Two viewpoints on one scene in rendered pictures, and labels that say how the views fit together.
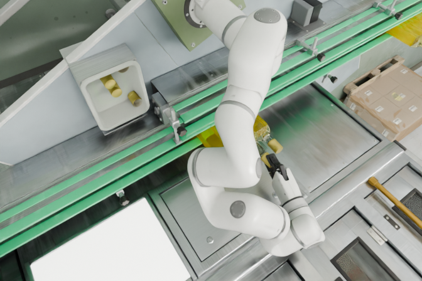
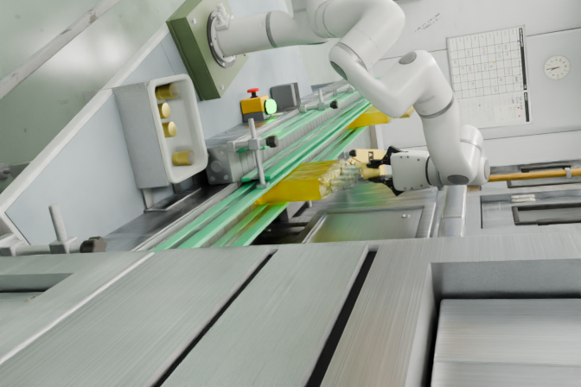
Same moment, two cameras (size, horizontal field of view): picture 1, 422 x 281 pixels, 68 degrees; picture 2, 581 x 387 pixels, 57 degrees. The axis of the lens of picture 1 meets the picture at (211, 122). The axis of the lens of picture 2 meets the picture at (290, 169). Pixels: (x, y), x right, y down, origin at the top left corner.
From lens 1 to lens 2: 1.08 m
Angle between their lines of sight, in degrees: 50
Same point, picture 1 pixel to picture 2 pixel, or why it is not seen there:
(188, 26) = (213, 61)
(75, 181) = (174, 241)
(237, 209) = (406, 58)
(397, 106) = not seen: hidden behind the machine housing
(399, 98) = not seen: hidden behind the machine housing
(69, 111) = (114, 169)
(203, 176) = (360, 43)
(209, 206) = (381, 82)
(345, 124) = not seen: hidden behind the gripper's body
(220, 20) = (256, 19)
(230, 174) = (382, 14)
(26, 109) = (73, 144)
